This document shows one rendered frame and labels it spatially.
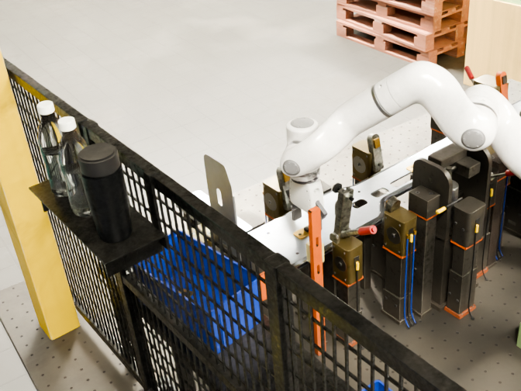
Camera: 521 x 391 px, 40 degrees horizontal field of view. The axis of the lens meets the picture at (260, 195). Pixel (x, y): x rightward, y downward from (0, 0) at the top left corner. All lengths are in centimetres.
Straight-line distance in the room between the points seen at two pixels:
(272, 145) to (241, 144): 20
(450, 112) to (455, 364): 75
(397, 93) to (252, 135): 304
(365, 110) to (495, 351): 81
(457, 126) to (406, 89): 15
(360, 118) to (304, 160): 17
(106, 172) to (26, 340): 116
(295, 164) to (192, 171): 261
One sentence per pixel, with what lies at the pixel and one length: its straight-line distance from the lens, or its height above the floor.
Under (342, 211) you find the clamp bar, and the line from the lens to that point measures 186.
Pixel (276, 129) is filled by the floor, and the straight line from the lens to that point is 476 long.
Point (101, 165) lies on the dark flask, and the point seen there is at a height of 160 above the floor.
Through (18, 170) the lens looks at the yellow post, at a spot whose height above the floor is 129.
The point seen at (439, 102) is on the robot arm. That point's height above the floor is 146.
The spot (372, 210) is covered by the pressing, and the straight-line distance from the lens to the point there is 214.
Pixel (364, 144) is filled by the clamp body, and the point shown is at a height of 105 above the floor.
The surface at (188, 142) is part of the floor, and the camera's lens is 472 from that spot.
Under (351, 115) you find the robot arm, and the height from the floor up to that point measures 140.
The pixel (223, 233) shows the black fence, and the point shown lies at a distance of 115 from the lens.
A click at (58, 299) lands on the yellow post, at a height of 83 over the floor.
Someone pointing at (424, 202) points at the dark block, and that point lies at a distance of 198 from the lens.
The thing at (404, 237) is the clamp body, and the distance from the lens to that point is 200.
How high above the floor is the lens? 221
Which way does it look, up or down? 33 degrees down
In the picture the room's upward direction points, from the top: 5 degrees counter-clockwise
